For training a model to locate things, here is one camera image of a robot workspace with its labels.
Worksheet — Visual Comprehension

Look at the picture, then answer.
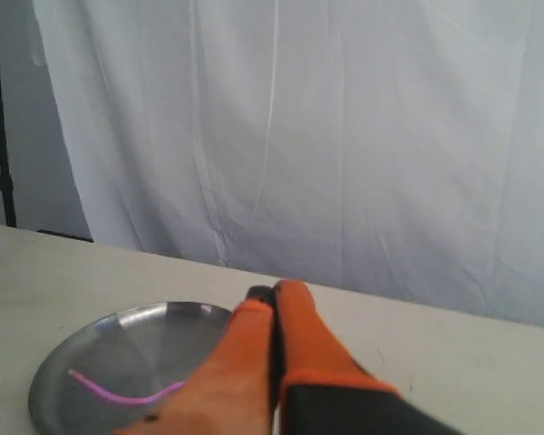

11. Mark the pink glow stick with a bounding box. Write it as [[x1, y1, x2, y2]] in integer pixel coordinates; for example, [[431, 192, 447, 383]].
[[67, 369, 185, 406]]

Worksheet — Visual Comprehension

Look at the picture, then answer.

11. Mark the round stainless steel plate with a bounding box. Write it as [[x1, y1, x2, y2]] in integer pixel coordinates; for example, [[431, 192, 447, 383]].
[[28, 302, 231, 434]]

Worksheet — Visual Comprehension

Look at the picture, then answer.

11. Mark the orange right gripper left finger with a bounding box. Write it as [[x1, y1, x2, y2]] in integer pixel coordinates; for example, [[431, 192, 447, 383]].
[[115, 285, 276, 434]]

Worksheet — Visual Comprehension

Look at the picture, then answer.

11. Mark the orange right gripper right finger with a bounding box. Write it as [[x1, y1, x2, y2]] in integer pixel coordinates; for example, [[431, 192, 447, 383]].
[[275, 280, 457, 434]]

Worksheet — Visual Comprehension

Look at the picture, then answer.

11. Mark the white backdrop cloth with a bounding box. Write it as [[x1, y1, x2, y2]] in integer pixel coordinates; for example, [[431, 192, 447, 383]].
[[0, 0, 544, 332]]

